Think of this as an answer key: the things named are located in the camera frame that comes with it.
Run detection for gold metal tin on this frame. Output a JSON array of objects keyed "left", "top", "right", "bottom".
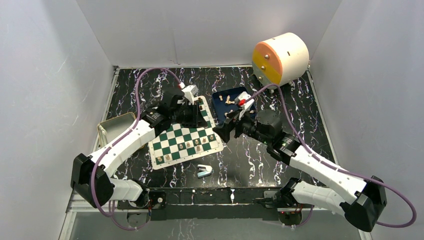
[{"left": 97, "top": 112, "right": 136, "bottom": 149}]

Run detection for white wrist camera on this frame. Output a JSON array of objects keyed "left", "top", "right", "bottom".
[
  {"left": 182, "top": 84, "right": 199, "bottom": 105},
  {"left": 235, "top": 91, "right": 254, "bottom": 120}
]

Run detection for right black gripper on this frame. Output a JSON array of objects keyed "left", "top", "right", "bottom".
[{"left": 212, "top": 106, "right": 271, "bottom": 146}]

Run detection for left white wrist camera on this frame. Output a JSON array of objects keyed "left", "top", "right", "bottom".
[{"left": 182, "top": 84, "right": 199, "bottom": 105}]

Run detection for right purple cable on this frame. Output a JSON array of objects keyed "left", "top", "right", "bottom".
[{"left": 245, "top": 83, "right": 418, "bottom": 229}]

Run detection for white cylindrical drawer cabinet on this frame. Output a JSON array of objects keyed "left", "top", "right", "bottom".
[{"left": 252, "top": 32, "right": 310, "bottom": 87}]

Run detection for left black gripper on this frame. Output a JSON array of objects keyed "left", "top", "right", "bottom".
[{"left": 170, "top": 101, "right": 208, "bottom": 129}]

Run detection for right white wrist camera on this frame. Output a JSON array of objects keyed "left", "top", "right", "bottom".
[{"left": 235, "top": 91, "right": 254, "bottom": 120}]

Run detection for light pieces in tray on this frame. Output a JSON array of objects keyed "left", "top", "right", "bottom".
[{"left": 218, "top": 95, "right": 255, "bottom": 118}]

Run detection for green white chess board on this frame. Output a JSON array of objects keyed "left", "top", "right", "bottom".
[{"left": 148, "top": 95, "right": 224, "bottom": 170}]

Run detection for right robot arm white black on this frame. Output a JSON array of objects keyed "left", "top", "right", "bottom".
[{"left": 213, "top": 109, "right": 387, "bottom": 232}]

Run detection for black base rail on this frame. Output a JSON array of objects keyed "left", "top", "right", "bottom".
[{"left": 117, "top": 187, "right": 311, "bottom": 225}]

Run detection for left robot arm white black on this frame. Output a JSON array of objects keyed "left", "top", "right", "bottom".
[{"left": 70, "top": 85, "right": 208, "bottom": 209}]

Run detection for blue tray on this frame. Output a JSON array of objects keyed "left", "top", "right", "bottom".
[{"left": 212, "top": 86, "right": 256, "bottom": 129}]

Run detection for small light blue stapler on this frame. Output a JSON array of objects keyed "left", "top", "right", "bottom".
[{"left": 197, "top": 164, "right": 213, "bottom": 179}]

